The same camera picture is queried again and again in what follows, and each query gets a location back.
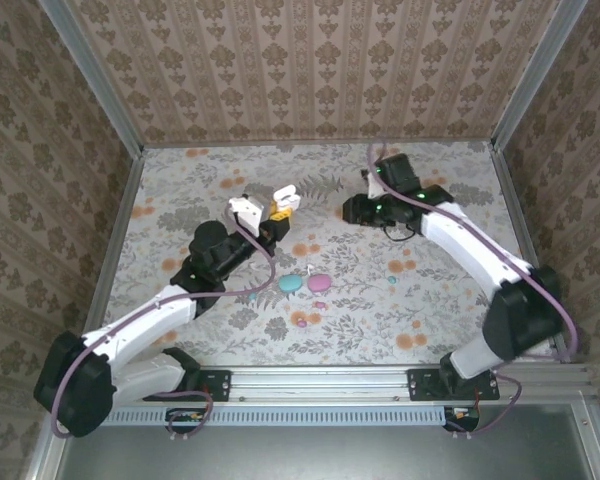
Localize white earbud charging case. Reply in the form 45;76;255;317
271;184;302;207

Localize pink earbud charging case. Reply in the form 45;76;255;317
306;272;333;294

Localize floral tablecloth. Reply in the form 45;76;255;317
79;141;569;369

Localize aluminium extrusion beam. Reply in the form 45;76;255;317
54;363;592;407

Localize grey metal sheet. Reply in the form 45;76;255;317
54;424;600;480

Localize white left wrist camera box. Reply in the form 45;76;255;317
227;194;274;237

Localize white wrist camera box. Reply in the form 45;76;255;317
365;169;384;201
227;194;274;237

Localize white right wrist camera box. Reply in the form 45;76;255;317
365;169;384;201

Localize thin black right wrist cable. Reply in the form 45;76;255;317
383;223;417;243

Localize aluminium frame side rail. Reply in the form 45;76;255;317
489;144;571;364
74;152;146;366

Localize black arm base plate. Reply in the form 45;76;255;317
406;368;501;403
142;368;232;404

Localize slotted grey cable duct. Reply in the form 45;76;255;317
74;404;452;428

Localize aluminium frame post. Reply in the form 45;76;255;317
489;0;592;151
35;0;146;160

